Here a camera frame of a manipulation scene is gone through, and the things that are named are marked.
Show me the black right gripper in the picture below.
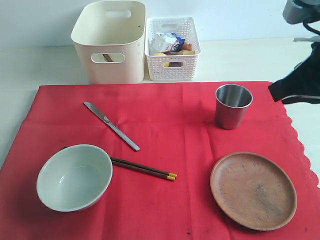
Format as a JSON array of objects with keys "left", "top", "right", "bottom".
[{"left": 268, "top": 42, "right": 320, "bottom": 105}]

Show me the stainless steel cup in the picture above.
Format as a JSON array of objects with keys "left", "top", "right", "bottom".
[{"left": 215, "top": 84, "right": 254, "bottom": 130}]

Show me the yellow cheese wedge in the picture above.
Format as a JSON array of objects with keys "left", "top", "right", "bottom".
[{"left": 180, "top": 50, "right": 196, "bottom": 55}]

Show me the yellow lemon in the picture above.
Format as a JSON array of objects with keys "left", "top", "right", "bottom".
[{"left": 153, "top": 52, "right": 174, "bottom": 68}]

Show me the red sausage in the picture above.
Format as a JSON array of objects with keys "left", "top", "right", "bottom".
[{"left": 163, "top": 51, "right": 183, "bottom": 68}]

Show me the blue and white milk carton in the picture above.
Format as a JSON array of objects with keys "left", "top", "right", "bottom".
[{"left": 150, "top": 32, "right": 185, "bottom": 53}]

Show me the dark wooden chopstick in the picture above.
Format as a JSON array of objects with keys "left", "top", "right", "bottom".
[
  {"left": 111, "top": 160, "right": 176, "bottom": 181},
  {"left": 111, "top": 157, "right": 178, "bottom": 178}
]

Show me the brown wooden spoon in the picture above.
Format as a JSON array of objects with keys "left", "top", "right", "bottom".
[{"left": 102, "top": 53, "right": 113, "bottom": 63}]

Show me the stainless steel table knife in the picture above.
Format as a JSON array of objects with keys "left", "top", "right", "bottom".
[{"left": 83, "top": 101, "right": 140, "bottom": 151}]

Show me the pale green ceramic bowl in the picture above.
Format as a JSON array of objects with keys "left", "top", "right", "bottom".
[{"left": 36, "top": 144, "right": 113, "bottom": 212}]

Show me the round brown wooden plate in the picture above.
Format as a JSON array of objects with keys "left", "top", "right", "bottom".
[{"left": 210, "top": 152, "right": 298, "bottom": 231}]

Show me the red tablecloth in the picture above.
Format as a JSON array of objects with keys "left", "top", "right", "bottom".
[{"left": 0, "top": 81, "right": 320, "bottom": 240}]

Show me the white perforated plastic basket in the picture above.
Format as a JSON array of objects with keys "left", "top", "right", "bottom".
[{"left": 144, "top": 16, "right": 201, "bottom": 82}]

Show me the cream plastic storage bin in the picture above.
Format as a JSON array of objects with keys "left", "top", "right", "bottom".
[{"left": 70, "top": 0, "right": 146, "bottom": 84}]

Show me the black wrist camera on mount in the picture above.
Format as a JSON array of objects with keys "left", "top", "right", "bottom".
[{"left": 282, "top": 0, "right": 320, "bottom": 25}]

